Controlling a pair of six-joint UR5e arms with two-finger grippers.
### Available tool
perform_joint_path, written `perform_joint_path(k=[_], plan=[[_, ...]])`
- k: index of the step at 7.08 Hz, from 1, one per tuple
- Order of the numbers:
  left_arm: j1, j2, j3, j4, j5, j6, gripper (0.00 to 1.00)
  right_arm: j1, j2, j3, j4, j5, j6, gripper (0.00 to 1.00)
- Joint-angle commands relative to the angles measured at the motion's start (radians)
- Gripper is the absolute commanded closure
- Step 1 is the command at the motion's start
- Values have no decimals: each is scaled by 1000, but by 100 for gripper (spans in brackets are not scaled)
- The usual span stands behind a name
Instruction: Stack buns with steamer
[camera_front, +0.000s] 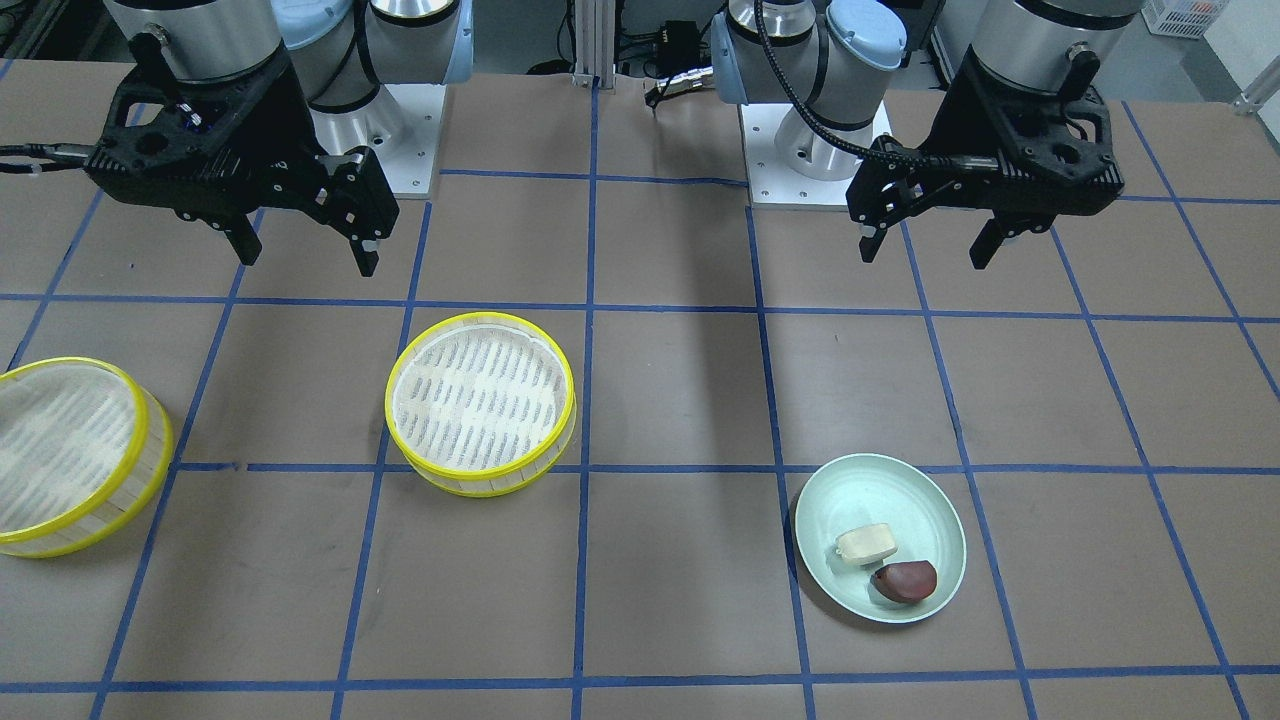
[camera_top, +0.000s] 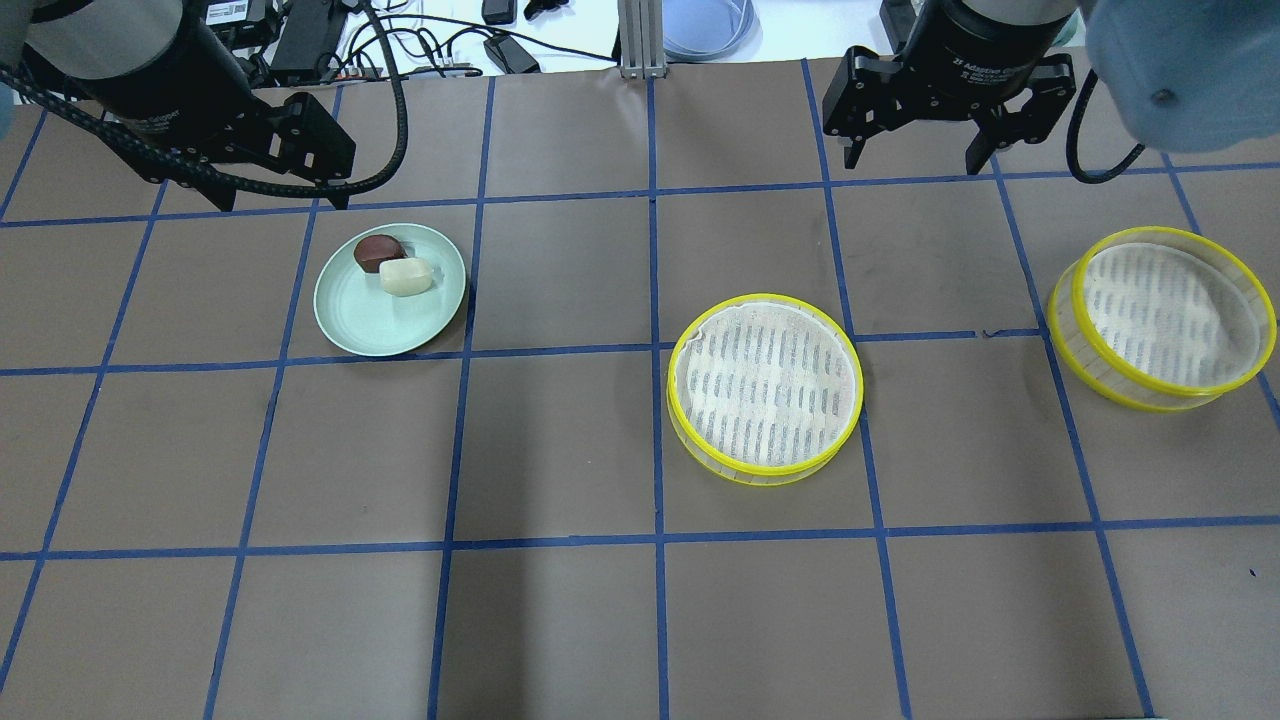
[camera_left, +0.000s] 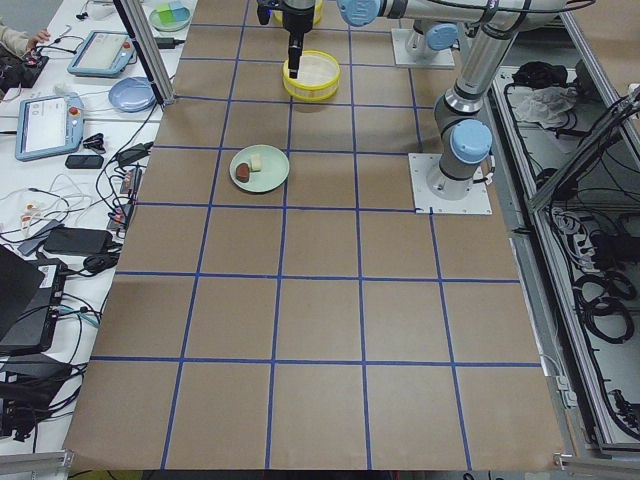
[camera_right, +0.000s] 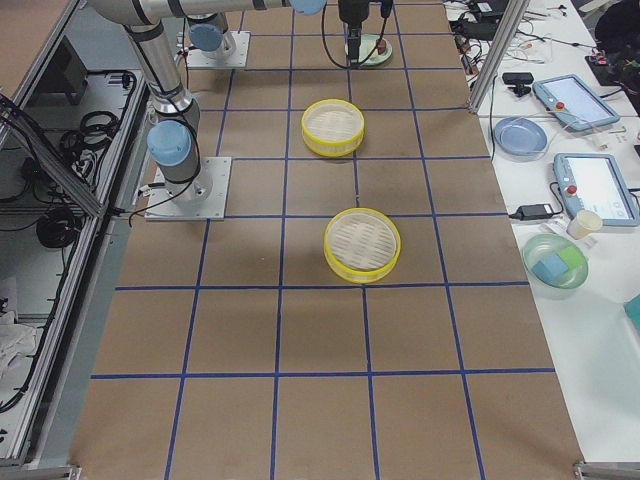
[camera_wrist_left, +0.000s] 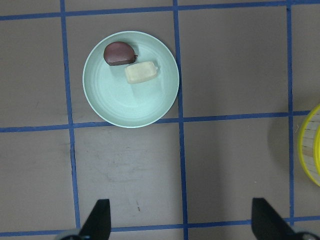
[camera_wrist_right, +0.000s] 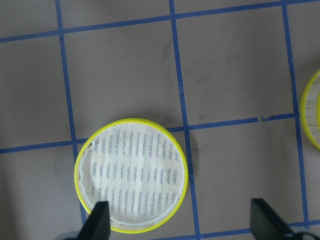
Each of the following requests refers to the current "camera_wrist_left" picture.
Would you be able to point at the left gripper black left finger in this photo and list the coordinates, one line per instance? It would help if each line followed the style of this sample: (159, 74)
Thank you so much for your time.
(98, 224)

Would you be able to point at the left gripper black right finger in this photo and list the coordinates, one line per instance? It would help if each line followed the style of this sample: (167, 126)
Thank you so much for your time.
(267, 224)

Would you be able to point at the white rectangular bun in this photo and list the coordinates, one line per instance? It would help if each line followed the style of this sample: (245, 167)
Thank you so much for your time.
(140, 72)

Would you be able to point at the brown half-round bun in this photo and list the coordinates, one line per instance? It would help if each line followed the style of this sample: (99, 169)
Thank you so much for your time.
(119, 53)

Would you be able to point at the yellow steamer basket, centre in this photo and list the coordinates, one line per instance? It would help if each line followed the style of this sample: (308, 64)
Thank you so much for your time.
(308, 145)

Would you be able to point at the mint green plate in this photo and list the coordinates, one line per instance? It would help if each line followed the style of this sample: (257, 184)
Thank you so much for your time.
(131, 105)

